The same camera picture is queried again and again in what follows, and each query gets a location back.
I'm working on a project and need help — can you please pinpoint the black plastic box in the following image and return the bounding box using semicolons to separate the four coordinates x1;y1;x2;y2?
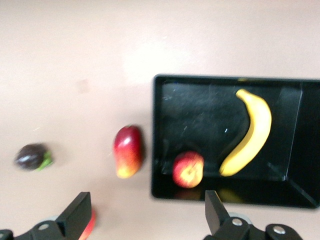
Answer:
150;73;320;210

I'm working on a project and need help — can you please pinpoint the red orange mango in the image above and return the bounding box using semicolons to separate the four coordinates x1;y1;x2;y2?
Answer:
113;124;144;180

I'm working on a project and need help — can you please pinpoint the dark purple mangosteen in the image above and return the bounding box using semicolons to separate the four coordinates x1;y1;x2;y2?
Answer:
13;142;54;172

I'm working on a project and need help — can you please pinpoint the red yellow apple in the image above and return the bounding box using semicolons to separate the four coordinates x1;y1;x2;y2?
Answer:
172;150;205;189

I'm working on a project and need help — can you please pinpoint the red pomegranate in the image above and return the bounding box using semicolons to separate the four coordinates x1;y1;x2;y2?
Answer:
78;208;97;240

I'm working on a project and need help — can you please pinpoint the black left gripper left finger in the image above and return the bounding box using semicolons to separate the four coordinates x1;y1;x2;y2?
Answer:
0;191;92;240

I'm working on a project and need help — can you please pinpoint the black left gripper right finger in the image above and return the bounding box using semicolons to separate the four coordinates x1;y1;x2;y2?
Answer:
202;189;304;240

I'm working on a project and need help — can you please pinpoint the yellow banana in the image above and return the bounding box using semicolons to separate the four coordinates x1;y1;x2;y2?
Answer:
218;88;273;178

